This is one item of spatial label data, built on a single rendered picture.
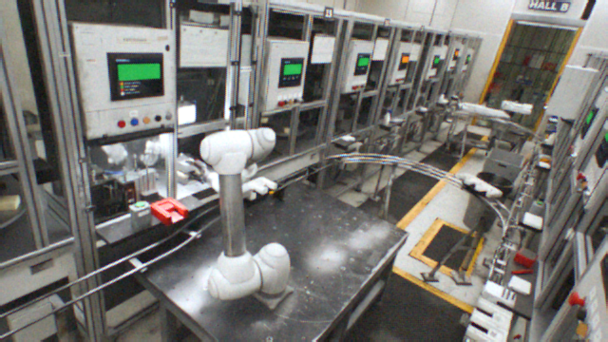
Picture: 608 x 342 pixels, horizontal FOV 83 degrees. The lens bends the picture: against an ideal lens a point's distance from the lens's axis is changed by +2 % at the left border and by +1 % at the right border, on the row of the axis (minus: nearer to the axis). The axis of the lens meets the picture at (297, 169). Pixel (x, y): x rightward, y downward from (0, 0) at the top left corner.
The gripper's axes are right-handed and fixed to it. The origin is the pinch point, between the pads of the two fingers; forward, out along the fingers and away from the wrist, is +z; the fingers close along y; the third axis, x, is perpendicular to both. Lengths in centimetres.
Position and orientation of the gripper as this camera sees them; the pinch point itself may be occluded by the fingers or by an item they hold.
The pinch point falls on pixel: (190, 166)
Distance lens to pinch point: 225.0
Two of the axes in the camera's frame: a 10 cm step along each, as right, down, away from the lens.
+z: -7.9, -3.7, 4.9
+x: -6.0, 2.6, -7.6
